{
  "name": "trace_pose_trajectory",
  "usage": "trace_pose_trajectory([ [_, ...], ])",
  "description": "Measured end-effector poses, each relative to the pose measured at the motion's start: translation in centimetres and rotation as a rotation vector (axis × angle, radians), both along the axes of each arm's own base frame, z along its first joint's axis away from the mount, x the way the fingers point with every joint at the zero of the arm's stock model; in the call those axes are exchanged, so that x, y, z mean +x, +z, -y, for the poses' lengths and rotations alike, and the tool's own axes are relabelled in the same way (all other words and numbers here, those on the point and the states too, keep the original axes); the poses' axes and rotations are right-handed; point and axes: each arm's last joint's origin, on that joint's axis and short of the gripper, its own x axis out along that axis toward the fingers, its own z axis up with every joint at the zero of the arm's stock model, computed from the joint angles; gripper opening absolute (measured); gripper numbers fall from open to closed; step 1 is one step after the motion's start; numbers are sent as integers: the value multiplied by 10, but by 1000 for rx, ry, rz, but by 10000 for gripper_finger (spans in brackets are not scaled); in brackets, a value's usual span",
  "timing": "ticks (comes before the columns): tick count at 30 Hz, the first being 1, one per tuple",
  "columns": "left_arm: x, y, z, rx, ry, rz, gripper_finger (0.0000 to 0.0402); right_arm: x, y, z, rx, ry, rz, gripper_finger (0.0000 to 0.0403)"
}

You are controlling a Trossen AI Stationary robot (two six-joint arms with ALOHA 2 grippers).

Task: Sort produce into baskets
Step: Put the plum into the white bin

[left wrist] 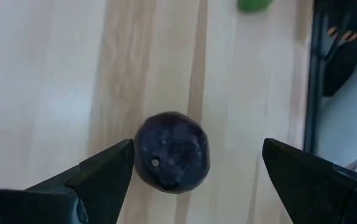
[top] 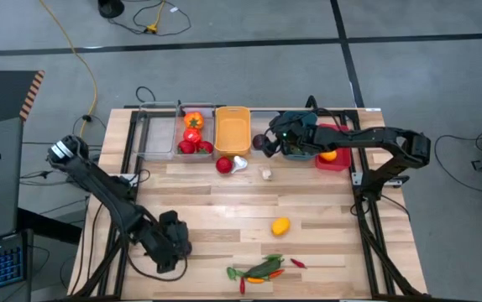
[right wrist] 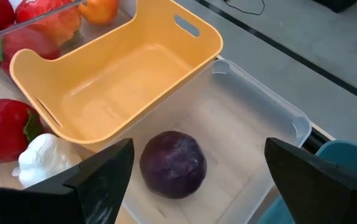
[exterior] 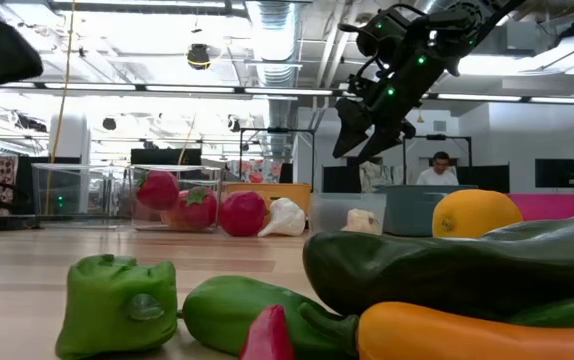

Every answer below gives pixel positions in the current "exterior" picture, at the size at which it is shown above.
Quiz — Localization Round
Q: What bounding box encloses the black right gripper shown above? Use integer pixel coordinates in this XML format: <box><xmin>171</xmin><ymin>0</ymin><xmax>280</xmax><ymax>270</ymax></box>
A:
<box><xmin>332</xmin><ymin>47</ymin><xmax>449</xmax><ymax>166</ymax></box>

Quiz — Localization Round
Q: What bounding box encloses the white garlic bulb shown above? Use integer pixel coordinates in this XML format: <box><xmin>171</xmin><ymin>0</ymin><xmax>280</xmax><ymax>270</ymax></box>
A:
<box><xmin>341</xmin><ymin>208</ymin><xmax>381</xmax><ymax>235</ymax></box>
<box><xmin>257</xmin><ymin>197</ymin><xmax>307</xmax><ymax>238</ymax></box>

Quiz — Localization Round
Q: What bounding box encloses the orange fruit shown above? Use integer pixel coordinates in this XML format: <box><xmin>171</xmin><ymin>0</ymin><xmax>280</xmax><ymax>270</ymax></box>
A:
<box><xmin>431</xmin><ymin>188</ymin><xmax>524</xmax><ymax>240</ymax></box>

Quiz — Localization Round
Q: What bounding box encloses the plain red tomato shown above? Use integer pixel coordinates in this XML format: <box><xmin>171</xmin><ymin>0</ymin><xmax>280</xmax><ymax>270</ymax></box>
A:
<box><xmin>217</xmin><ymin>190</ymin><xmax>268</xmax><ymax>238</ymax></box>

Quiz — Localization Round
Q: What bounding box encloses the large dark green pepper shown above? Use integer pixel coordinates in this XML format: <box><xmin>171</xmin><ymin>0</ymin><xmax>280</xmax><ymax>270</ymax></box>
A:
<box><xmin>302</xmin><ymin>212</ymin><xmax>574</xmax><ymax>324</ymax></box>

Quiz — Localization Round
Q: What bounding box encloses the red-orange tomato with green stem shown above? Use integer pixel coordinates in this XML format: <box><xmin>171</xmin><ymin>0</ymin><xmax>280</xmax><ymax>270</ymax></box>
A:
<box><xmin>176</xmin><ymin>186</ymin><xmax>218</xmax><ymax>232</ymax></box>

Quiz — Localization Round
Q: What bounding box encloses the red tomato with green stem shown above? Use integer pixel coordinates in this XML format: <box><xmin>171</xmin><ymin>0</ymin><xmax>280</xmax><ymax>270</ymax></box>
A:
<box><xmin>135</xmin><ymin>169</ymin><xmax>181</xmax><ymax>211</ymax></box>

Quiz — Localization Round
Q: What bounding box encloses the green jalapeno pepper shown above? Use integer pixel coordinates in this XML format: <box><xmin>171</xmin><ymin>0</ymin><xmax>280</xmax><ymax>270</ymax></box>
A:
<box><xmin>180</xmin><ymin>275</ymin><xmax>361</xmax><ymax>360</ymax></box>

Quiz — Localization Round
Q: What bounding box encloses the long orange pepper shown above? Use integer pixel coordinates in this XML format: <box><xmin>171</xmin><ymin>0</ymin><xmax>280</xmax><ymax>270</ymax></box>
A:
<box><xmin>299</xmin><ymin>301</ymin><xmax>574</xmax><ymax>360</ymax></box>

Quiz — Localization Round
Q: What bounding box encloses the red chili pepper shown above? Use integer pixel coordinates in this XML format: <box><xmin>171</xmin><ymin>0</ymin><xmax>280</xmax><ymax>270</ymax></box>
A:
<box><xmin>239</xmin><ymin>304</ymin><xmax>296</xmax><ymax>360</ymax></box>

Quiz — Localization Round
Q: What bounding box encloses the green bell pepper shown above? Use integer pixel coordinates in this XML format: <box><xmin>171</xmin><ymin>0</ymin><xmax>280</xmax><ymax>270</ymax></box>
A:
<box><xmin>54</xmin><ymin>253</ymin><xmax>180</xmax><ymax>360</ymax></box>

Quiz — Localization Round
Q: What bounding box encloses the light green pepper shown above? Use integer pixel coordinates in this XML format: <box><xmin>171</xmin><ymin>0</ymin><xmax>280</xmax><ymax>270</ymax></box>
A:
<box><xmin>504</xmin><ymin>298</ymin><xmax>574</xmax><ymax>329</ymax></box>

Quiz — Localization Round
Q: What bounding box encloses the white bag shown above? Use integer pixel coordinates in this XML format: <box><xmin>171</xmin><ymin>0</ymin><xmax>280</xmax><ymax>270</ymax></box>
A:
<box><xmin>359</xmin><ymin>160</ymin><xmax>403</xmax><ymax>194</ymax></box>

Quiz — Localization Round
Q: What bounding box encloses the black monitor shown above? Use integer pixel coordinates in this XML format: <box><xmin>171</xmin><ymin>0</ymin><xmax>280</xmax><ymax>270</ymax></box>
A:
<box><xmin>322</xmin><ymin>164</ymin><xmax>363</xmax><ymax>194</ymax></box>
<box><xmin>535</xmin><ymin>158</ymin><xmax>574</xmax><ymax>189</ymax></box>
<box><xmin>130</xmin><ymin>148</ymin><xmax>203</xmax><ymax>167</ymax></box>
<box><xmin>456</xmin><ymin>164</ymin><xmax>511</xmax><ymax>194</ymax></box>

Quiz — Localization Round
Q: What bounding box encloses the person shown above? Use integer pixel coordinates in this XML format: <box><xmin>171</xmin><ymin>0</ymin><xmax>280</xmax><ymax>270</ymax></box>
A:
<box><xmin>415</xmin><ymin>151</ymin><xmax>461</xmax><ymax>187</ymax></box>

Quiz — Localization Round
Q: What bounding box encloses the frosted translucent plastic bin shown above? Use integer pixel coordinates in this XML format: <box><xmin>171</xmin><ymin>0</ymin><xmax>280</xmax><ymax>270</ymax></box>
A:
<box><xmin>309</xmin><ymin>192</ymin><xmax>387</xmax><ymax>236</ymax></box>

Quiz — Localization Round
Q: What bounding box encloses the teal plastic bin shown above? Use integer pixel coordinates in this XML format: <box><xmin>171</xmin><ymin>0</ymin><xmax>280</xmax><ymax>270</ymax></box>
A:
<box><xmin>374</xmin><ymin>184</ymin><xmax>479</xmax><ymax>238</ymax></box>

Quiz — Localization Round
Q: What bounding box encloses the yellow plastic bin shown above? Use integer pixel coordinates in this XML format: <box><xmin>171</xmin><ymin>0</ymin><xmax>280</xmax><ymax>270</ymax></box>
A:
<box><xmin>224</xmin><ymin>182</ymin><xmax>313</xmax><ymax>231</ymax></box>

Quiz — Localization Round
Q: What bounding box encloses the clear plastic bin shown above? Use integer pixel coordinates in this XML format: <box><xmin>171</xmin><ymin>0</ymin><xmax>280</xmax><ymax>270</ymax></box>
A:
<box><xmin>126</xmin><ymin>163</ymin><xmax>224</xmax><ymax>233</ymax></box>
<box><xmin>30</xmin><ymin>162</ymin><xmax>131</xmax><ymax>230</ymax></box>

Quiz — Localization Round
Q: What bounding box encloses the black overhead light bar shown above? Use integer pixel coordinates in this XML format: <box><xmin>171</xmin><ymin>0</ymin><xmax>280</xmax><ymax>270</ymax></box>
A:
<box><xmin>0</xmin><ymin>81</ymin><xmax>574</xmax><ymax>106</ymax></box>

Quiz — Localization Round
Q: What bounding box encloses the black dome ceiling lamp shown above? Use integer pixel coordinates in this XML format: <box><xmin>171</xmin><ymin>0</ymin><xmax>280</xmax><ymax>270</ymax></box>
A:
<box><xmin>186</xmin><ymin>43</ymin><xmax>212</xmax><ymax>71</ymax></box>

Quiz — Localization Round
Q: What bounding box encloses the red plastic bin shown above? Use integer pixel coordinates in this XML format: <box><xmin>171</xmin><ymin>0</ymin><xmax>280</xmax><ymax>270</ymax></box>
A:
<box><xmin>506</xmin><ymin>193</ymin><xmax>574</xmax><ymax>223</ymax></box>

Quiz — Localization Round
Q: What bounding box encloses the yellow power cable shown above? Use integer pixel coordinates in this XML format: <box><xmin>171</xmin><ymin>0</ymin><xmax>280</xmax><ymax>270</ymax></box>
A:
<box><xmin>44</xmin><ymin>0</ymin><xmax>77</xmax><ymax>216</ymax></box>

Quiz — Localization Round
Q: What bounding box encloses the black station frame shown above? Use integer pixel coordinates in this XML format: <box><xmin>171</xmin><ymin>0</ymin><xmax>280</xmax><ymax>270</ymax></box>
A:
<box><xmin>402</xmin><ymin>133</ymin><xmax>473</xmax><ymax>187</ymax></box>
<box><xmin>239</xmin><ymin>127</ymin><xmax>317</xmax><ymax>187</ymax></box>

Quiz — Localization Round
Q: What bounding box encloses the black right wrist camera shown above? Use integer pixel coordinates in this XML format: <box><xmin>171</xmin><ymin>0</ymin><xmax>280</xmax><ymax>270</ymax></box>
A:
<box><xmin>337</xmin><ymin>5</ymin><xmax>409</xmax><ymax>62</ymax></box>

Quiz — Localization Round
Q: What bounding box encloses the silver ventilation duct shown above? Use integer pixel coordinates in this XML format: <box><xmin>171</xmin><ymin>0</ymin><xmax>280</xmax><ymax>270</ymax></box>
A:
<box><xmin>245</xmin><ymin>0</ymin><xmax>301</xmax><ymax>161</ymax></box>

